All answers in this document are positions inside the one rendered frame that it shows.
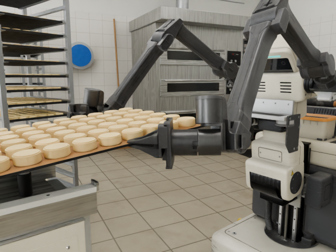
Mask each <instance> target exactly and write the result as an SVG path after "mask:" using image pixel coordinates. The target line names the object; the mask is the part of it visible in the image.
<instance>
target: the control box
mask: <svg viewBox="0 0 336 252"><path fill-rule="evenodd" d="M47 182H48V183H49V184H50V185H51V186H52V187H53V188H54V189H55V190H56V191H58V190H63V189H67V187H66V186H65V185H64V184H62V183H61V182H60V181H59V180H58V179H52V180H47ZM84 218H85V220H84V229H85V249H86V252H92V242H91V221H90V215H87V216H84Z"/></svg>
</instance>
